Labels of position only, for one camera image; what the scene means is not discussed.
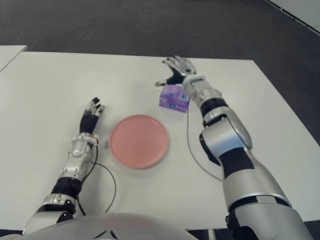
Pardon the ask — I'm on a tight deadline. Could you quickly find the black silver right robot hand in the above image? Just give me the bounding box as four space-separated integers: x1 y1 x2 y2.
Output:
154 55 197 87

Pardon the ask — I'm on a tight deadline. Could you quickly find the pink round plate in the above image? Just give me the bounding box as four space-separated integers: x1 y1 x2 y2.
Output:
109 114 170 170

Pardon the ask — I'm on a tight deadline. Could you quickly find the purple tissue paper pack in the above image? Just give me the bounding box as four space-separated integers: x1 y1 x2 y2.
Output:
159 84 190 113

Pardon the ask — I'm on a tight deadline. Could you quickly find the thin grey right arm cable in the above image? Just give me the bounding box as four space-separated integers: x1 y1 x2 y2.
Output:
186 99 223 182

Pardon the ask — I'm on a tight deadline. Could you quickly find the white neighbouring table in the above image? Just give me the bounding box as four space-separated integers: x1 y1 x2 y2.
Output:
0 44 28 72

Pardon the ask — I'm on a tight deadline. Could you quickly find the silver robot torso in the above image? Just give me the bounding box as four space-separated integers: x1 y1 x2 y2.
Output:
22 212 191 240

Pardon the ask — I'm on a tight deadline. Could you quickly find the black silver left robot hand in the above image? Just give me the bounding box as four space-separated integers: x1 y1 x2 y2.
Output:
79 97 106 135

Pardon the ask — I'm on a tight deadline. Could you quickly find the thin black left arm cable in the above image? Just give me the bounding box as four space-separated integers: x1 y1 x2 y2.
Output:
74 142 117 217

